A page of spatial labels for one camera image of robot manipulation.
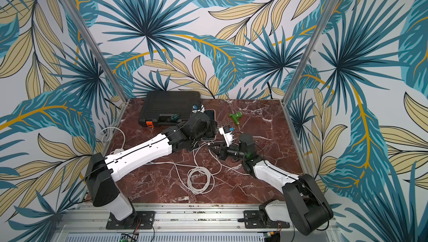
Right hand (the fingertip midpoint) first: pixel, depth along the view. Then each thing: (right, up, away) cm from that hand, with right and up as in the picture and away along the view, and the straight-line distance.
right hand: (200, 155), depth 76 cm
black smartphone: (+5, +10, -6) cm, 13 cm away
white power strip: (-47, -1, +16) cm, 50 cm away
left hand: (+5, +13, +2) cm, 14 cm away
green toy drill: (+21, +17, +34) cm, 43 cm away
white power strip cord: (-58, +6, +24) cm, 63 cm away
